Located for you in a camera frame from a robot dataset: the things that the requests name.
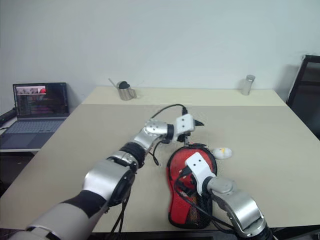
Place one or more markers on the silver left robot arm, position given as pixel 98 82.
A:
pixel 107 175

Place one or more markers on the small white object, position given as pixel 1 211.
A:
pixel 222 153

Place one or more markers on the thin metal stirrer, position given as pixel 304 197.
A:
pixel 112 82

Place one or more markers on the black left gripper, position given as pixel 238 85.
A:
pixel 182 138

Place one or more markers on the black bar device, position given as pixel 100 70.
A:
pixel 7 117

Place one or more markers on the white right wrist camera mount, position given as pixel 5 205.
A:
pixel 200 167

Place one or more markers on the open grey laptop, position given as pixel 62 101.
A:
pixel 40 102

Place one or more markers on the steel milk pitcher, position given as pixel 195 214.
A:
pixel 127 94

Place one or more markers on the clear jar with lid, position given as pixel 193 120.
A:
pixel 247 86

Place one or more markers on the red table tennis paddle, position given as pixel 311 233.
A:
pixel 180 160

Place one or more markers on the black mesh paddle case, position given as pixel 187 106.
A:
pixel 185 225

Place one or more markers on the black office chair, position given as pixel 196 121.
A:
pixel 306 97

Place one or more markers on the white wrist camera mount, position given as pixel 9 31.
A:
pixel 185 123
pixel 200 167

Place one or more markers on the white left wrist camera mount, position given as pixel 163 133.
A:
pixel 185 123

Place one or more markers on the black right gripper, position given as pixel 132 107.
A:
pixel 191 186

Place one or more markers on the black ball in pitcher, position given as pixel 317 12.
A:
pixel 123 85

